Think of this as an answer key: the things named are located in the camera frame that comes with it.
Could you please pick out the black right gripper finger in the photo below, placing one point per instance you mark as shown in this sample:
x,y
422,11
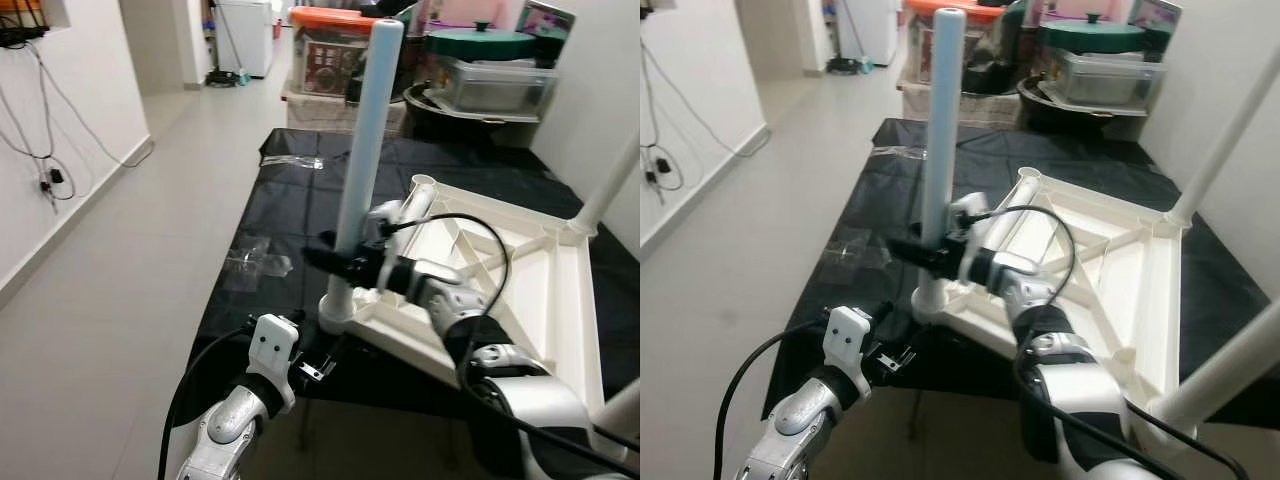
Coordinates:
x,y
330,263
913,251

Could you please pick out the white plastic table leg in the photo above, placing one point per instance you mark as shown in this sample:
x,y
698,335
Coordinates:
x,y
942,120
622,405
1225,140
370,130
605,190
1230,370

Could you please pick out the cream plastic table top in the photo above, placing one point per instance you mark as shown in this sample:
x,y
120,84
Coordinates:
x,y
1140,305
550,305

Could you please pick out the clear tape patch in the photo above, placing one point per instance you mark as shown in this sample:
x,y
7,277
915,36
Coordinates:
x,y
295,161
897,152
855,251
255,266

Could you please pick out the black tablecloth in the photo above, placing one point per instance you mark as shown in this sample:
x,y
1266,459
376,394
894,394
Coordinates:
x,y
250,200
860,200

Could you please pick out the black round basin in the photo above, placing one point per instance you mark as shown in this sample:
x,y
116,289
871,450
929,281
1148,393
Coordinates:
x,y
1040,105
430,115

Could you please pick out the black bag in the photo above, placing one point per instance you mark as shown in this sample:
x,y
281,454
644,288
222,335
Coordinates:
x,y
412,62
995,62

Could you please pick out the white cabinet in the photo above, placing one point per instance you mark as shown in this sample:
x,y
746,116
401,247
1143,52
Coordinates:
x,y
870,30
245,35

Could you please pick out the clear plastic storage box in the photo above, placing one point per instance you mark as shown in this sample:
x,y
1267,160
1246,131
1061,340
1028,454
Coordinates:
x,y
1108,78
502,88

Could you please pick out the orange plastic lid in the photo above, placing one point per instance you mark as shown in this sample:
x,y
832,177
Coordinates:
x,y
330,16
920,6

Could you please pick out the dark green round lid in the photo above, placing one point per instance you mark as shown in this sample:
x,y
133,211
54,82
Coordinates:
x,y
1092,36
480,43

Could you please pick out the pink plastic box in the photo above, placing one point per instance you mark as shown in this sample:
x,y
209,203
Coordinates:
x,y
1090,5
470,10

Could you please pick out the grey framed picture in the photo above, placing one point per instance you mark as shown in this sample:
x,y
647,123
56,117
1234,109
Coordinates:
x,y
545,20
1158,15

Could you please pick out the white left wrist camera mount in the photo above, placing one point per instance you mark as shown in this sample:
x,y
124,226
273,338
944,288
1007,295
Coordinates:
x,y
272,345
848,340

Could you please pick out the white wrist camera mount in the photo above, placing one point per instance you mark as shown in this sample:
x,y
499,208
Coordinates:
x,y
387,222
848,340
968,215
272,345

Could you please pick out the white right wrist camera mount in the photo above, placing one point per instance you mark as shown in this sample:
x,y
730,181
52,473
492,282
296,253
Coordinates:
x,y
968,215
387,222

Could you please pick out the black wall shelf rack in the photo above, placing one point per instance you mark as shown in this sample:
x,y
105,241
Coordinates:
x,y
20,22

